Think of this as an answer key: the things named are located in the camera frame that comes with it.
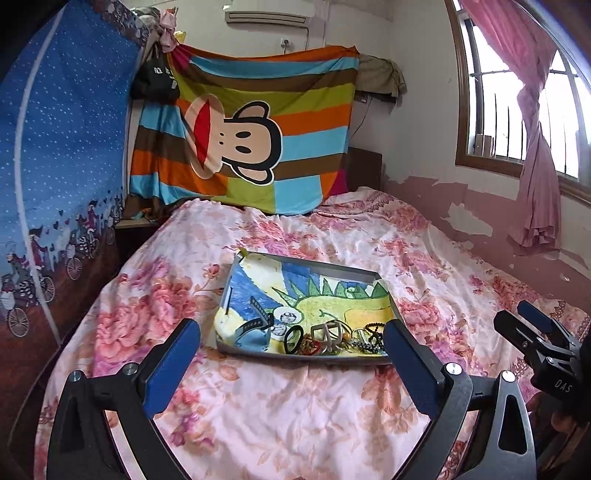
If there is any black bead necklace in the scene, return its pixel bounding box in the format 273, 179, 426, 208
361, 321, 388, 355

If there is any blue silicone watch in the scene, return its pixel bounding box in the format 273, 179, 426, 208
230, 296, 276, 350

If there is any beige square buckle bracelet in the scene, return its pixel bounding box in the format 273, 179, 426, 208
309, 320, 355, 355

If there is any brown hair tie yellow bead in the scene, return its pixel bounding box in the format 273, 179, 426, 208
283, 325, 304, 355

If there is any person's right hand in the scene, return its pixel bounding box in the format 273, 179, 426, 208
551, 410, 588, 437

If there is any pink floral bed sheet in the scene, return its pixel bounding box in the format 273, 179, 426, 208
34, 190, 590, 479

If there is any grey tray with dinosaur towel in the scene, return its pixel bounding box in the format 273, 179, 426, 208
207, 250, 400, 365

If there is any wooden framed window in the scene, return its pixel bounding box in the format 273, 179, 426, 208
445, 1, 590, 204

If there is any dark wooden headboard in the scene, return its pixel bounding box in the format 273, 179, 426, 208
345, 147, 384, 191

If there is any striped monkey cartoon blanket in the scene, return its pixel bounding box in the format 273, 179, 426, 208
129, 45, 360, 215

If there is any blue bicycle print curtain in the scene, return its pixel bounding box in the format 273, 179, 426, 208
1, 1, 148, 410

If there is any black hanging bag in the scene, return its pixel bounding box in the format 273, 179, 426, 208
129, 41, 180, 105

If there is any pink window curtain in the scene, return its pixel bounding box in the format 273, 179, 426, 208
462, 0, 561, 254

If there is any white air conditioner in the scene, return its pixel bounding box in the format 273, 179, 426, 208
222, 0, 315, 28

